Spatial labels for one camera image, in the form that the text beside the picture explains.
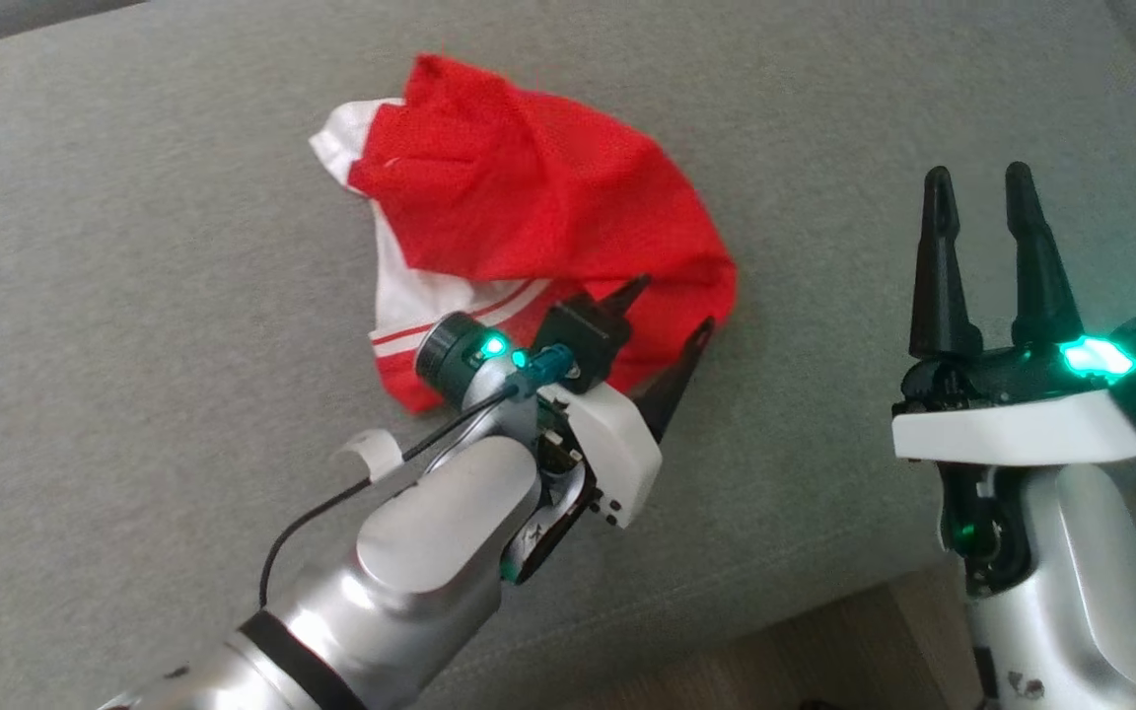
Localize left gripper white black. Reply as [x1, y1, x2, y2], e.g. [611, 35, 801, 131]
[533, 274, 717, 530]

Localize red and white shorts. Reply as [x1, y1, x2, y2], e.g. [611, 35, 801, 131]
[310, 97, 739, 415]

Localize large grey sofa seat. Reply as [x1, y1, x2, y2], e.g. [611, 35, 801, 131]
[0, 0, 1136, 710]

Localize white cable label tag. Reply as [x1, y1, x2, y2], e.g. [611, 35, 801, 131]
[336, 429, 407, 484]

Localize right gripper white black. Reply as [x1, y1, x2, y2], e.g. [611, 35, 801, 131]
[891, 161, 1136, 466]

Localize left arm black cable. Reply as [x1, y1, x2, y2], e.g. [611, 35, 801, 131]
[259, 345, 569, 607]

